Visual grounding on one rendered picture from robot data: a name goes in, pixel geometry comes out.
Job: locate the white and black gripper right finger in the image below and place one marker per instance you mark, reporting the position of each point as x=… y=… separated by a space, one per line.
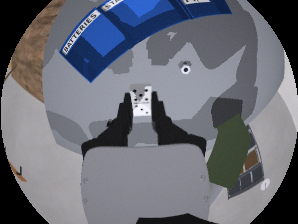
x=169 y=132

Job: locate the small silver hex nut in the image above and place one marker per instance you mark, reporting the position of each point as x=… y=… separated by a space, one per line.
x=185 y=69

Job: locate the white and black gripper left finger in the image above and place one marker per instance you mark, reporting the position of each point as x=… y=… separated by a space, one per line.
x=116 y=134

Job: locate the white domino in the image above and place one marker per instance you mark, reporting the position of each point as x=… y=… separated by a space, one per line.
x=194 y=1
x=141 y=98

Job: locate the blue rack of labelled bins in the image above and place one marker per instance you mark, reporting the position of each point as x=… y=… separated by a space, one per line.
x=132 y=21

